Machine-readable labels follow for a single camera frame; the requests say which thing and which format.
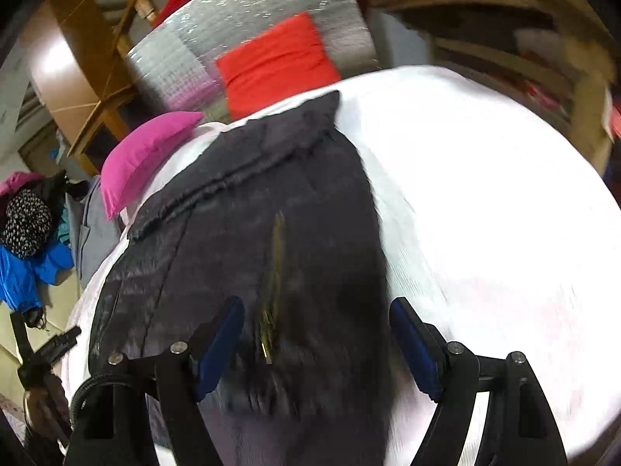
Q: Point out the curved wooden cabinet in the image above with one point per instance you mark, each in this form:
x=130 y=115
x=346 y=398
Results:
x=73 y=68

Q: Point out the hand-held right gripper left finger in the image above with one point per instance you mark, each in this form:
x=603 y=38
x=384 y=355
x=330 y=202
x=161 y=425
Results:
x=218 y=349

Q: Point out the pink garment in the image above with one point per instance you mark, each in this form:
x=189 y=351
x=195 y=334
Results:
x=17 y=182

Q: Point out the person's left hand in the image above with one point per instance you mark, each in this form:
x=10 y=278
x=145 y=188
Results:
x=46 y=412

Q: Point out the black white dotted garment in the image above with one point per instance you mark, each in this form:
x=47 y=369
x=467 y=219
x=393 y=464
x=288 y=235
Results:
x=24 y=223

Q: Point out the pink pillow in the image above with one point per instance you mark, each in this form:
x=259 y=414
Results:
x=140 y=155

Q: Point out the silver foil insulation mat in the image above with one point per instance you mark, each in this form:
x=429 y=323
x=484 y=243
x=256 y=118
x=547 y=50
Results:
x=184 y=63

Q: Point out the grey garment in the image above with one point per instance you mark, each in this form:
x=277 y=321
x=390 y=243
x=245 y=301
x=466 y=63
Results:
x=92 y=233

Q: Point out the blue jacket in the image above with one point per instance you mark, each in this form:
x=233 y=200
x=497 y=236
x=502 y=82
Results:
x=24 y=276

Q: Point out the black puffer jacket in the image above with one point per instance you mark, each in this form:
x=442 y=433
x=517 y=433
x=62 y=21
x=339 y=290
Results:
x=291 y=204

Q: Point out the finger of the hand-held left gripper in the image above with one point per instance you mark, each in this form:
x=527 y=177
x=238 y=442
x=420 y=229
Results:
x=60 y=342

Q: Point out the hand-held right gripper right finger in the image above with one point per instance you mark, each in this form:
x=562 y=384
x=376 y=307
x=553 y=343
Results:
x=417 y=349

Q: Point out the white bed sheet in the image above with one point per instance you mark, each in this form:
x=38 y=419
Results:
x=485 y=204

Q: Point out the red pillow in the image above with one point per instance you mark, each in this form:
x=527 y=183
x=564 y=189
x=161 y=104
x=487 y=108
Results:
x=276 y=63

